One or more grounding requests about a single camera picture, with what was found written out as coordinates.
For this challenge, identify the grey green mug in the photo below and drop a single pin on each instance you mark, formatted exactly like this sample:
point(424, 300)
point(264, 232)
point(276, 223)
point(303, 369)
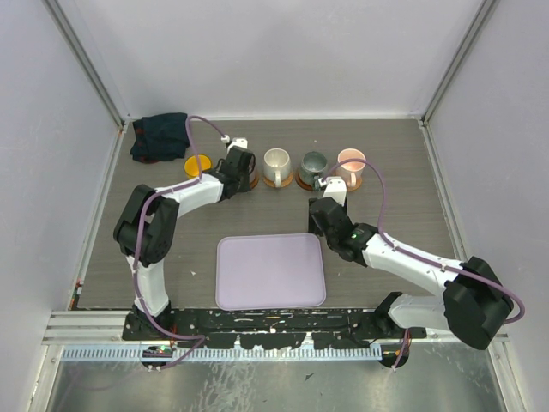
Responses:
point(312, 167)

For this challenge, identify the yellow mug black outside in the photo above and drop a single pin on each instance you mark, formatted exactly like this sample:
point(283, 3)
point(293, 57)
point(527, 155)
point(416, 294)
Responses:
point(195, 164)

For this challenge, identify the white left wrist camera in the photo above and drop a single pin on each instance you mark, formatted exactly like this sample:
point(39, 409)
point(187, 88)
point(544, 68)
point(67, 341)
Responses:
point(236, 142)

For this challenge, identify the brown wooden coaster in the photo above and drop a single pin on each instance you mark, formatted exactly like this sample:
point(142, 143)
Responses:
point(304, 186)
point(254, 177)

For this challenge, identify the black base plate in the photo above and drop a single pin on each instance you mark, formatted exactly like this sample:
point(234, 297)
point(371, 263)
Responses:
point(340, 328)

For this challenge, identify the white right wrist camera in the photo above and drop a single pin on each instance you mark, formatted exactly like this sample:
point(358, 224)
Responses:
point(333, 187)

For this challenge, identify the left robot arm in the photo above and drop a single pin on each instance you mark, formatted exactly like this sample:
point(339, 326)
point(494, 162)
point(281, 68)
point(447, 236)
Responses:
point(146, 227)

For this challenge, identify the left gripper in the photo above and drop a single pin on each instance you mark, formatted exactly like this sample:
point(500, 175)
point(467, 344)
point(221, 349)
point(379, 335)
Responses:
point(244, 186)

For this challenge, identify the lilac plastic tray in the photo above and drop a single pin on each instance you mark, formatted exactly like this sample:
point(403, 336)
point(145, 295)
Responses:
point(277, 271)

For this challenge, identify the aluminium frame rail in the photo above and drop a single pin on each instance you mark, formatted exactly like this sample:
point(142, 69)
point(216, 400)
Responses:
point(106, 326)

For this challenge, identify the dark folded cloth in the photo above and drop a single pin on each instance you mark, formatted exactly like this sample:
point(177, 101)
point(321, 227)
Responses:
point(160, 138)

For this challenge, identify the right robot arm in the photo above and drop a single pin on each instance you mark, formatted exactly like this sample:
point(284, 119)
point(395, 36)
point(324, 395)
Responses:
point(464, 298)

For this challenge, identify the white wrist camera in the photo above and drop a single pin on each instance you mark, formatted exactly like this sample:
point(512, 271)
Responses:
point(333, 187)
point(236, 142)

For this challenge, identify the pink mug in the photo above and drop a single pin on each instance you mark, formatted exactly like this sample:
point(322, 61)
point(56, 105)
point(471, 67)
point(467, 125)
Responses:
point(354, 163)

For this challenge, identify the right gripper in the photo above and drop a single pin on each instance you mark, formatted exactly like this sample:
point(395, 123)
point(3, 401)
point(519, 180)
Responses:
point(313, 227)

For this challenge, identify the white speckled mug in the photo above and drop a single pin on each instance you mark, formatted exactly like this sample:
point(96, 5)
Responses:
point(276, 165)

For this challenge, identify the woven rattan coaster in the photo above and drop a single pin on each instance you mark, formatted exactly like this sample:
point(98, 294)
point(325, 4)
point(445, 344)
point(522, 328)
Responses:
point(353, 183)
point(284, 183)

